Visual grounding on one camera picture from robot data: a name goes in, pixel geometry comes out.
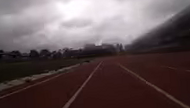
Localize dark green grass field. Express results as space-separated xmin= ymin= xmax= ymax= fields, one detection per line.
xmin=0 ymin=54 xmax=96 ymax=85

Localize pale concrete kerb strip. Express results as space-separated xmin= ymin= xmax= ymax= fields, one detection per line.
xmin=0 ymin=59 xmax=94 ymax=94

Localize grandstand building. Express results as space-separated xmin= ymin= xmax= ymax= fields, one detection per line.
xmin=122 ymin=0 xmax=190 ymax=57

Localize low distant buildings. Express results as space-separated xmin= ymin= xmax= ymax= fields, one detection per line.
xmin=61 ymin=41 xmax=119 ymax=60

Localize red running track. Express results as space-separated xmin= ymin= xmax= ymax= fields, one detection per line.
xmin=0 ymin=48 xmax=190 ymax=108

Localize row of trees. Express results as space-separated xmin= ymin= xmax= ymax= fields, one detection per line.
xmin=0 ymin=36 xmax=126 ymax=65

